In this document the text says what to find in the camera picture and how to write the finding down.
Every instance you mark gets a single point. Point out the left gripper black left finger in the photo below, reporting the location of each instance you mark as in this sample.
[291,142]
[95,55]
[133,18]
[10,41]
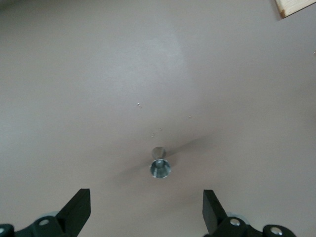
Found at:
[74,212]

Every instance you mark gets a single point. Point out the steel double jigger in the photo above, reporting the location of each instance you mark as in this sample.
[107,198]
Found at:
[160,169]

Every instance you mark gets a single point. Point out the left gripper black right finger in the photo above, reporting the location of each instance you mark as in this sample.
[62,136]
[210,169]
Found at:
[213,212]

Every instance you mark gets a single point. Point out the wooden cutting board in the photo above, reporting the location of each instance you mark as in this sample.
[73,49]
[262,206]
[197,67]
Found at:
[296,6]

